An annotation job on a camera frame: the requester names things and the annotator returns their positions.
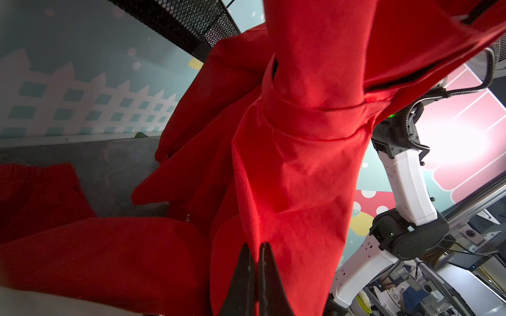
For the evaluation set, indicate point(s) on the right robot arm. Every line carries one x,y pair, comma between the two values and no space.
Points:
414,226

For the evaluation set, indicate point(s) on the red jacket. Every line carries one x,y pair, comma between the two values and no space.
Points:
265,147

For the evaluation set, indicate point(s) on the beige jacket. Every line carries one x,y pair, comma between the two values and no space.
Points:
17,302

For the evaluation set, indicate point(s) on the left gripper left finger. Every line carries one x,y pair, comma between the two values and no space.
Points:
240,300

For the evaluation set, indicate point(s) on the black mesh wall basket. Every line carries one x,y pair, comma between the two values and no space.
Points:
194,26

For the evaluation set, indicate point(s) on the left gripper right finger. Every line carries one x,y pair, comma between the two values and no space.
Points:
271,294

